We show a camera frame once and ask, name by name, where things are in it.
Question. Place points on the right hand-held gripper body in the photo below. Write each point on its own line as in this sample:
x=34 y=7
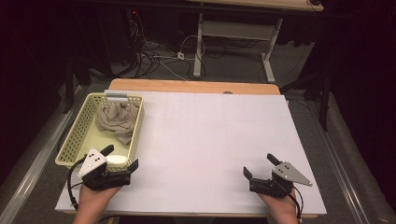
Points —
x=274 y=186

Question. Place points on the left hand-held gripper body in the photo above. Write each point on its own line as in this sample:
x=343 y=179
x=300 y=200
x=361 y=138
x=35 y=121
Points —
x=102 y=179

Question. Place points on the beige pants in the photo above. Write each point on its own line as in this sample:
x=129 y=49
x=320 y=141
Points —
x=116 y=119

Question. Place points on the pale yellow plastic basket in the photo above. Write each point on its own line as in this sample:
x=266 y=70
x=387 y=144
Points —
x=77 y=133

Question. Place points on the person's right hand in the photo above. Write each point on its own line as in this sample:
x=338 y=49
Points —
x=281 y=207

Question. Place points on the person's left hand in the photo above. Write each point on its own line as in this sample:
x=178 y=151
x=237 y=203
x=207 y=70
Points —
x=93 y=202

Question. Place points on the white foam board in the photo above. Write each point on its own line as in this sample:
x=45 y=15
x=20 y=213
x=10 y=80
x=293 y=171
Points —
x=218 y=140

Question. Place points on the dark metal stand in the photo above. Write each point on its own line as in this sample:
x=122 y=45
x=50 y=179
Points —
x=69 y=93
x=325 y=105

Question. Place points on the white power adapter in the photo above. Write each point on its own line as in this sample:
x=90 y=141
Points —
x=180 y=56

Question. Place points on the light wooden desk top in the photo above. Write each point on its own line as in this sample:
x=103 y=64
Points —
x=255 y=4

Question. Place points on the grey metal floor rail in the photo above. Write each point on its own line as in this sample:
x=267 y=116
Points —
x=339 y=174
x=31 y=168

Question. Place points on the white metal desk frame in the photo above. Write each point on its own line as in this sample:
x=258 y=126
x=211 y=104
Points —
x=236 y=30

